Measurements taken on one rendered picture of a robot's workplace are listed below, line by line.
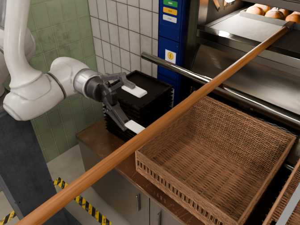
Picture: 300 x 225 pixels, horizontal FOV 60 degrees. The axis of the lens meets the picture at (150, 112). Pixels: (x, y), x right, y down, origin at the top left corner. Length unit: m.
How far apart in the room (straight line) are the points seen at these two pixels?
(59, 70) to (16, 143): 0.50
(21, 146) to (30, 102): 0.49
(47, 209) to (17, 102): 0.39
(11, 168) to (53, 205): 0.81
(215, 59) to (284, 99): 0.37
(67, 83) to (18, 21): 0.22
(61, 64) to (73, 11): 1.04
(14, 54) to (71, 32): 1.14
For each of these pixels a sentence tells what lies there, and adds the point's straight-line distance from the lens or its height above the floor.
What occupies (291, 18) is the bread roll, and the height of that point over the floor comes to 1.22.
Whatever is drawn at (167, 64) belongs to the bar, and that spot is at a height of 1.17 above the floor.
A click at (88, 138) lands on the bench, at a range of 1.58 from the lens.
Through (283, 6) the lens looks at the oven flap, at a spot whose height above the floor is 1.40.
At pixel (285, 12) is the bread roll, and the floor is 1.22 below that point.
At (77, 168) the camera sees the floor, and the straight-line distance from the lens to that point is 2.22.
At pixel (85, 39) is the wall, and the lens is 2.03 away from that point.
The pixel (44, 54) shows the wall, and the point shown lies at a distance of 1.89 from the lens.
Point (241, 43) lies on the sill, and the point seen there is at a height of 1.17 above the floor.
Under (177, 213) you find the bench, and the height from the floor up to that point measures 0.58.
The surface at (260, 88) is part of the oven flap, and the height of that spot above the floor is 1.00.
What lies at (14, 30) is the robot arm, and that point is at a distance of 0.85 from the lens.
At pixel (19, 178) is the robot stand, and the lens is 1.41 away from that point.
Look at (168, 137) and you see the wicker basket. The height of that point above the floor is 0.64.
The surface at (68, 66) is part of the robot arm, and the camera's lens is 0.90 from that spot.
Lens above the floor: 1.64
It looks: 38 degrees down
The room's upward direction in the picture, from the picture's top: straight up
